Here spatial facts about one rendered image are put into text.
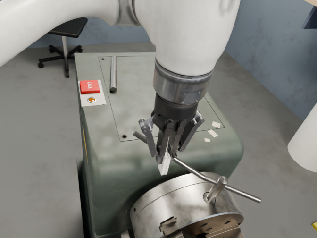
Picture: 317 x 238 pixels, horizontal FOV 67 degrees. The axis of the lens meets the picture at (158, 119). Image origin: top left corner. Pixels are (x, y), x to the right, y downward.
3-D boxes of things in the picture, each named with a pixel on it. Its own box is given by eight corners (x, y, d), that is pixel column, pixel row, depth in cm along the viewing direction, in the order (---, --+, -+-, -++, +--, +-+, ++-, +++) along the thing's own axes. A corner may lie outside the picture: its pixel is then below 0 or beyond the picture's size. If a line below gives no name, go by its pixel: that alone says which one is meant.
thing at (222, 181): (209, 201, 64) (229, 177, 56) (208, 209, 62) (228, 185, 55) (201, 199, 64) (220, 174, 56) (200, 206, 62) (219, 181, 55)
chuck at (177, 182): (121, 231, 80) (143, 178, 60) (201, 214, 93) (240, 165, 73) (123, 242, 78) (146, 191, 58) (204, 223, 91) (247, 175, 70)
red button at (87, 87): (79, 85, 83) (79, 80, 82) (97, 84, 85) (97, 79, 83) (81, 96, 79) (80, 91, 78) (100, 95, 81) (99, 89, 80)
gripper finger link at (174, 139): (172, 107, 46) (179, 106, 46) (166, 144, 54) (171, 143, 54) (179, 122, 43) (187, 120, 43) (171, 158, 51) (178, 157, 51)
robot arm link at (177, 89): (226, 74, 35) (214, 105, 39) (199, 43, 40) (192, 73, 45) (166, 80, 32) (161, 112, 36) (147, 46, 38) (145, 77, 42)
